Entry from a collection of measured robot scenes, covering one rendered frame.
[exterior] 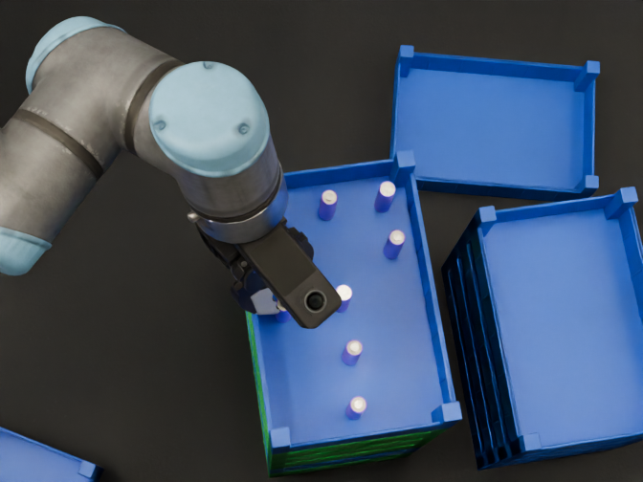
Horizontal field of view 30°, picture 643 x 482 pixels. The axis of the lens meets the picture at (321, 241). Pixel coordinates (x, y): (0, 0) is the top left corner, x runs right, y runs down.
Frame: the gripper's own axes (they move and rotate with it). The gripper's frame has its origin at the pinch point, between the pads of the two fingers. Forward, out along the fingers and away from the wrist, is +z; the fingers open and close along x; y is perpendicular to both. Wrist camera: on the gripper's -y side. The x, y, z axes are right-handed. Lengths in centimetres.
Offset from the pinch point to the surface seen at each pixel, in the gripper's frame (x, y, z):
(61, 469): 32, 19, 43
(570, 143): -57, 12, 45
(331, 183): -14.0, 10.1, 3.8
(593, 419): -24.3, -25.0, 29.7
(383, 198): -16.0, 2.8, 0.0
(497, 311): -22.3, -9.2, 20.3
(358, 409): 0.9, -13.1, 3.6
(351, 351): -2.4, -8.1, 2.2
